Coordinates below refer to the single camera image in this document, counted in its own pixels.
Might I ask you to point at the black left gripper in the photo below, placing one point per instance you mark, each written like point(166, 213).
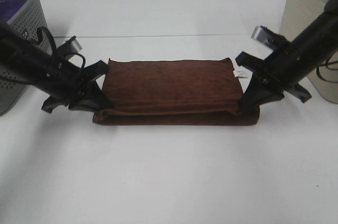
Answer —
point(77, 89)

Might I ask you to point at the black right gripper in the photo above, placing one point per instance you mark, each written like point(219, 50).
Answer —
point(281, 71)

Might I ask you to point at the brown towel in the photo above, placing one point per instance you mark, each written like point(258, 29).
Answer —
point(183, 92)

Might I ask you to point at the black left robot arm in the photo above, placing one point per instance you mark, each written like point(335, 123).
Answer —
point(35, 62)

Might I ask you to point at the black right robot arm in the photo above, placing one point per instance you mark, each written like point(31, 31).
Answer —
point(321, 35)

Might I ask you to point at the grey perforated laundry basket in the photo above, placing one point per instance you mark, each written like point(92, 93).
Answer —
point(25, 22)

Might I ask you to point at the beige storage bin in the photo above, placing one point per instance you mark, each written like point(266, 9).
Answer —
point(298, 14)

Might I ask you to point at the purple cloth in basket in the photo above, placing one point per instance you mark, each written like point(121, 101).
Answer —
point(8, 8)

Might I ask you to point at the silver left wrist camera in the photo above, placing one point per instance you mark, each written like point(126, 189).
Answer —
point(69, 48)

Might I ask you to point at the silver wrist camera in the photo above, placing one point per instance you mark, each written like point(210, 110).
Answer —
point(261, 35)
point(69, 48)

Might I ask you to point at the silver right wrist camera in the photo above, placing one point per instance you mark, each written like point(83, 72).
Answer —
point(261, 35)

